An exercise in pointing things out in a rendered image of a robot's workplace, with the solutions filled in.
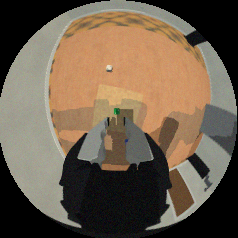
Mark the green die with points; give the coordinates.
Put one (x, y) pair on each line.
(116, 110)

